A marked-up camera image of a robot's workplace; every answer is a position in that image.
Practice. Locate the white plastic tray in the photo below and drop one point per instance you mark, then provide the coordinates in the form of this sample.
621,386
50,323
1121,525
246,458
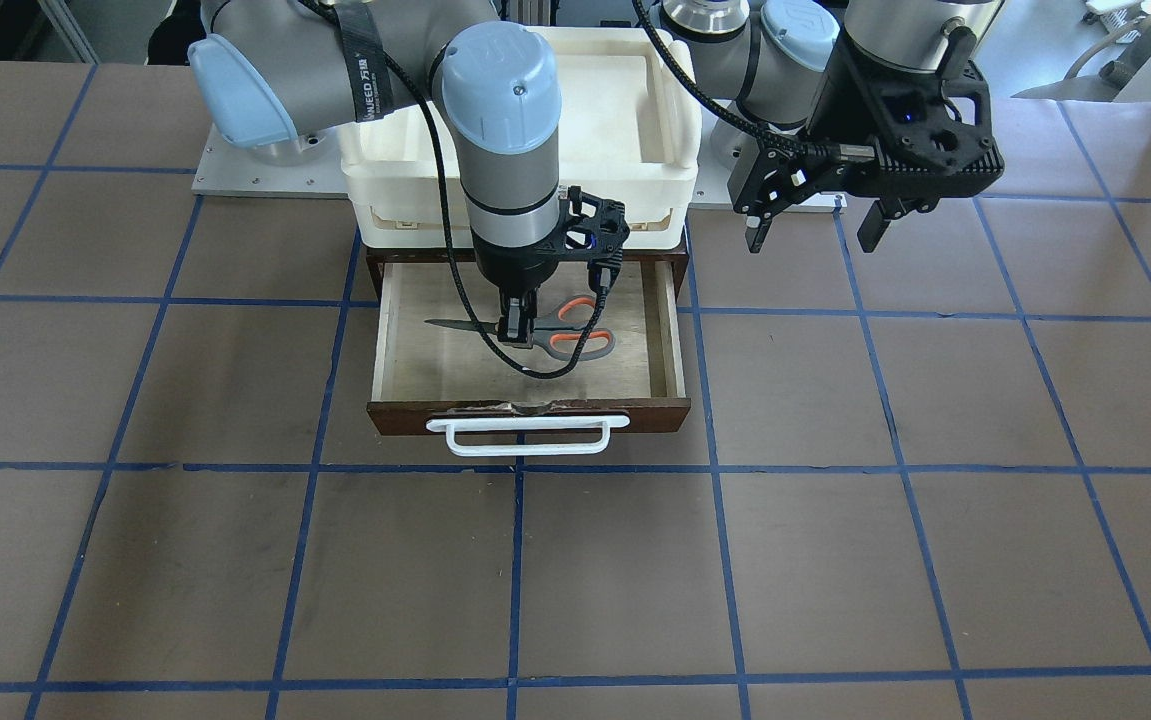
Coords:
628,132

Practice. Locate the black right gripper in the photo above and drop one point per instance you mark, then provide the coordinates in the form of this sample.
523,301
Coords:
513,269

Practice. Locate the grey orange handled scissors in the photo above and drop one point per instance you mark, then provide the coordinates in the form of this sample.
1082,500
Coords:
557,333

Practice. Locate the dark brown drawer cabinet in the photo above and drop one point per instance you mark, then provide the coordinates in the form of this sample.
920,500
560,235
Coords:
498,263

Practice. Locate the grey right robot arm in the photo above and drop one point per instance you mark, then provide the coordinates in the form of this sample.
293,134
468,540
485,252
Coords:
274,71

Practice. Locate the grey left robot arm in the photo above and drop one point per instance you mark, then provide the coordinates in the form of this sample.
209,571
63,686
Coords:
758,65

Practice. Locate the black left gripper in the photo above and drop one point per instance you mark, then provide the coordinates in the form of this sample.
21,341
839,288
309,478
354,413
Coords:
834,100

